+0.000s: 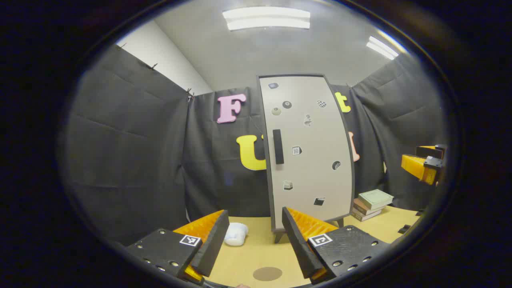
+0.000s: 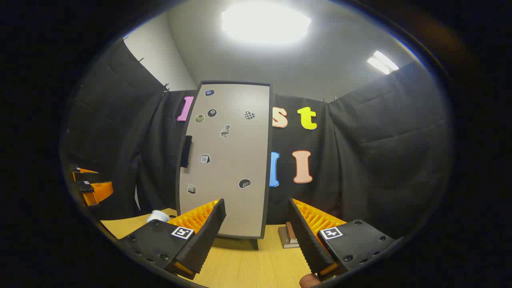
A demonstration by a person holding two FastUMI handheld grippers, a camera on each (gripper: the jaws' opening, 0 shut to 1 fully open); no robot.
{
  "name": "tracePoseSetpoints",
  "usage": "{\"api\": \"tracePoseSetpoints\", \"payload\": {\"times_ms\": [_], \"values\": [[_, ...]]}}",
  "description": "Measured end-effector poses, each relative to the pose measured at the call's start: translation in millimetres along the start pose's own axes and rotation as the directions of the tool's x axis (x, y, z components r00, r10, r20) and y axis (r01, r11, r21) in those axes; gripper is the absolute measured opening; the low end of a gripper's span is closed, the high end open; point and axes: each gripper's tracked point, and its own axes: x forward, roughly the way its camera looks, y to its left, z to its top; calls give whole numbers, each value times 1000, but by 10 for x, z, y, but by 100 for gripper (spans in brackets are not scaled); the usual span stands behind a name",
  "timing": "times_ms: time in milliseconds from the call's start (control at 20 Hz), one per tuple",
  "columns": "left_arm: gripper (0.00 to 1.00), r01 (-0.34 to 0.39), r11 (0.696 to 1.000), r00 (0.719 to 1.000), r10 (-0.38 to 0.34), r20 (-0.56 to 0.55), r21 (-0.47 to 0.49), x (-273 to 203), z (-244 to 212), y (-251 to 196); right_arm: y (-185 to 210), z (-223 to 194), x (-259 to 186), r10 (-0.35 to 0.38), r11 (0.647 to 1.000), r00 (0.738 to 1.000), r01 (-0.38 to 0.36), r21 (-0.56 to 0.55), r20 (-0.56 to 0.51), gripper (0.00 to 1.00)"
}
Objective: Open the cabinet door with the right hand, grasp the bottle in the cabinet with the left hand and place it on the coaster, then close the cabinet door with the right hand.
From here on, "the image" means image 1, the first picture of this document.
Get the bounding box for brown round coaster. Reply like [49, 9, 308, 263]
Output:
[253, 267, 283, 282]

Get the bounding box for black door handle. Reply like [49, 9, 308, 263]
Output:
[273, 129, 284, 164]

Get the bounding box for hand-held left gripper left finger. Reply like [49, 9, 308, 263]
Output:
[125, 210, 230, 285]

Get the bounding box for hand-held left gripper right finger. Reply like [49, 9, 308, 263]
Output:
[282, 206, 390, 285]

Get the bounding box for green book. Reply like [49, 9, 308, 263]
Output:
[358, 189, 394, 210]

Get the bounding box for beige book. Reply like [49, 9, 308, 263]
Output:
[351, 207, 382, 222]

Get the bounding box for beige cabinet door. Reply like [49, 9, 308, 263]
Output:
[259, 75, 353, 230]

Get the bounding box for long ceiling light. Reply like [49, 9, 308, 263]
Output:
[366, 36, 399, 60]
[222, 7, 311, 31]

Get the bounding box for dark grey cabinet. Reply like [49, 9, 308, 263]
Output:
[256, 73, 356, 244]

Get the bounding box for black backdrop cloth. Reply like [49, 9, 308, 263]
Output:
[64, 44, 446, 246]

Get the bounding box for brown book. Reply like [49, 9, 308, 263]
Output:
[353, 199, 384, 216]

